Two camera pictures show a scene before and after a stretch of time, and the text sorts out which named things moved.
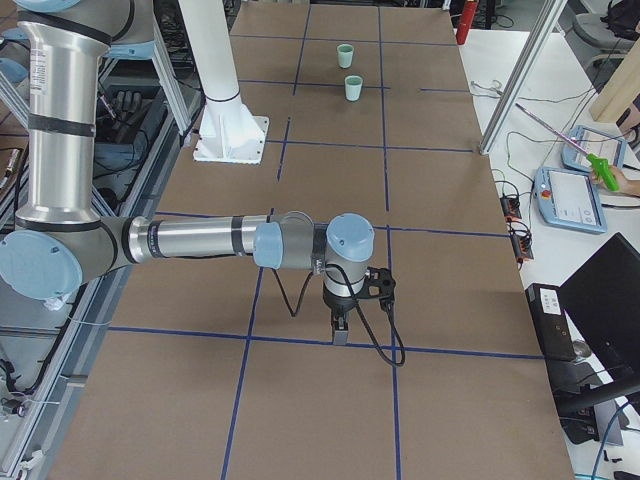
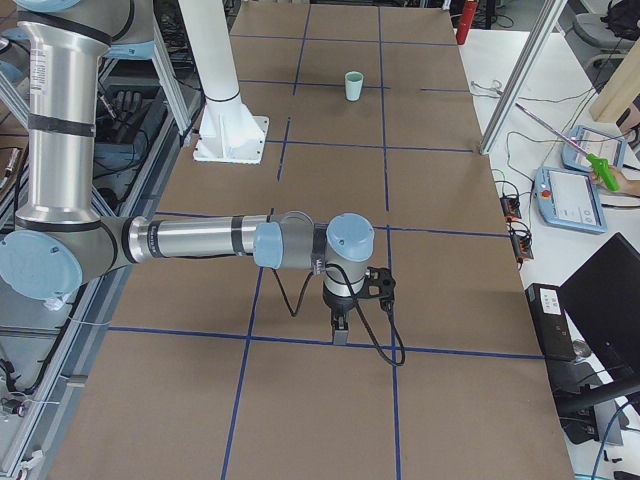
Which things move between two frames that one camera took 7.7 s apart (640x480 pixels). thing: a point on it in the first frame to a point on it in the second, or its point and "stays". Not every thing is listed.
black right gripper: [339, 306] stays
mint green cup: [345, 55] to [353, 84]
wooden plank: [621, 90] stays
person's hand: [625, 185] stays
